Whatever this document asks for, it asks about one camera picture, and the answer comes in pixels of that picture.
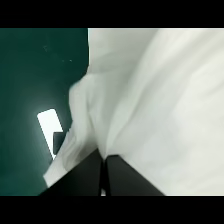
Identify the white shirt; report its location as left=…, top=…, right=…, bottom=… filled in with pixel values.
left=43, top=28, right=224, bottom=197

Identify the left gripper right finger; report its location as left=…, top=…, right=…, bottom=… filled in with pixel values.
left=104, top=154, right=165, bottom=197

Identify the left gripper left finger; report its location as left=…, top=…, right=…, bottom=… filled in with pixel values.
left=39, top=148, right=103, bottom=197

